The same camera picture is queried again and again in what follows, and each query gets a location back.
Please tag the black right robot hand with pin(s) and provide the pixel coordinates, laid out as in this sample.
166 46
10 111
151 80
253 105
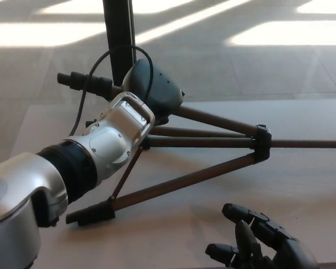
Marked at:
277 246

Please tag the brown tripod with black clamps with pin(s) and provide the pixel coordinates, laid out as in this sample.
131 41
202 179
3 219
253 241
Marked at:
198 141

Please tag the black vertical pillar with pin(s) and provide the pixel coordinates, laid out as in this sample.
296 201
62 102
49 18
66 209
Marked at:
119 28

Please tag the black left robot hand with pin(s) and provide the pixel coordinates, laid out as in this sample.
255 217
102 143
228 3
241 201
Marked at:
156 87

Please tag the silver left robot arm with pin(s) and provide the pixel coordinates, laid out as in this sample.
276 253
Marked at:
109 140

